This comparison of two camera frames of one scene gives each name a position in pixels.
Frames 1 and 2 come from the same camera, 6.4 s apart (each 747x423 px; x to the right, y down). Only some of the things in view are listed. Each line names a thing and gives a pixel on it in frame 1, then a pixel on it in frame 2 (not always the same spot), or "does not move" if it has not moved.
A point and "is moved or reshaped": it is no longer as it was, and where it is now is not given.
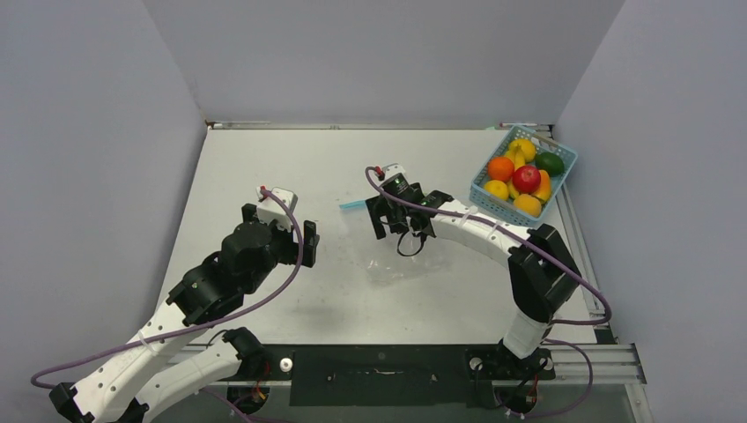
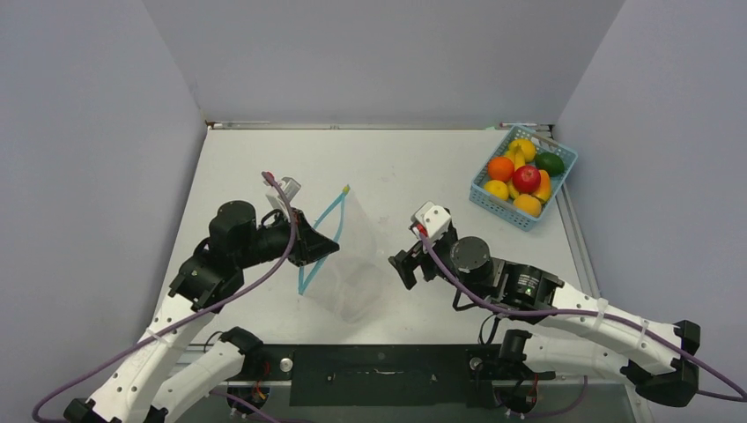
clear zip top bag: x=379 y=261 is moved or reshaped
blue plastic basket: x=522 y=176 does not move
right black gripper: x=377 y=205 → x=405 y=262
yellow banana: x=517 y=158 does not move
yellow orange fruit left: x=498 y=189 does not move
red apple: x=527 y=179 does not move
